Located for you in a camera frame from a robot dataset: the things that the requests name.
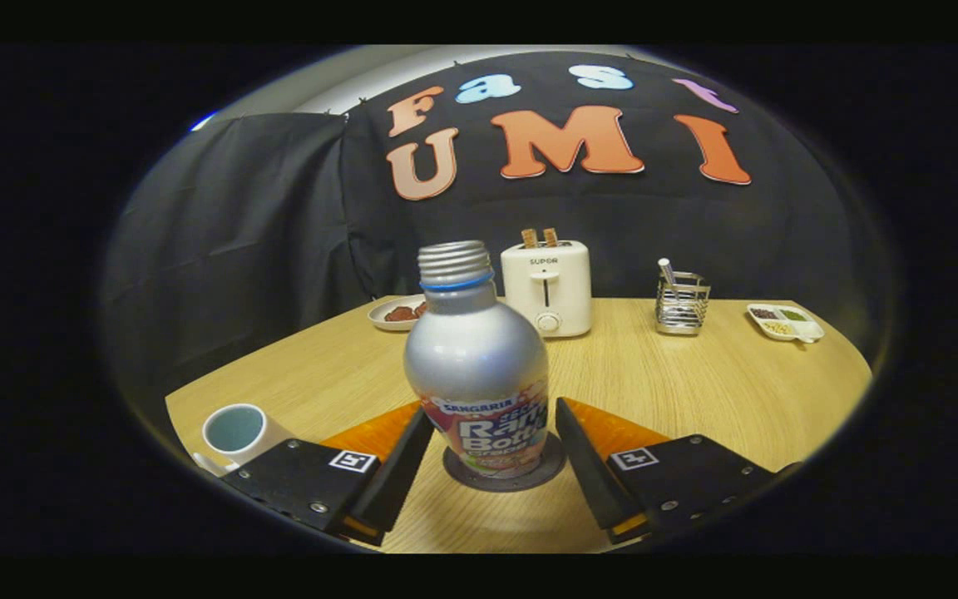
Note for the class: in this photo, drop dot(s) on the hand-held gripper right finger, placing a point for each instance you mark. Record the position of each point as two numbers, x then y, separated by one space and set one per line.
591 478

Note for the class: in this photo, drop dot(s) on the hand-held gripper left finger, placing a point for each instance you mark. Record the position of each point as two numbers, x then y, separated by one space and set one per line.
396 482

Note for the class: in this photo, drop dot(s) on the dark round coaster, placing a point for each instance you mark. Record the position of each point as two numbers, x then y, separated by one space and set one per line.
556 466

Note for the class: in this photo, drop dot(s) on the white cup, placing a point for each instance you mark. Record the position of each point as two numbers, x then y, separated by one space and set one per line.
267 441

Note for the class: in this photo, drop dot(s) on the silver juice bottle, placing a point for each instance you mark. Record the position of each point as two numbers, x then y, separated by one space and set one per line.
475 358

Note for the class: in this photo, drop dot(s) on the wooden table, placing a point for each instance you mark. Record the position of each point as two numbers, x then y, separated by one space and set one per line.
678 391

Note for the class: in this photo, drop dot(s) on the white plate with food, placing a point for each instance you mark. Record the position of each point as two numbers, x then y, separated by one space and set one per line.
392 316

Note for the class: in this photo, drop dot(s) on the white toaster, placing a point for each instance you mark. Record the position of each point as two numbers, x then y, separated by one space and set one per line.
566 287

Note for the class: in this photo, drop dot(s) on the toast slice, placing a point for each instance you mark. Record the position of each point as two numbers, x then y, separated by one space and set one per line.
529 239
550 237

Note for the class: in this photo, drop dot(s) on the white divided dish with beans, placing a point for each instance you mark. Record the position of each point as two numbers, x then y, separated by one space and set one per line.
782 323

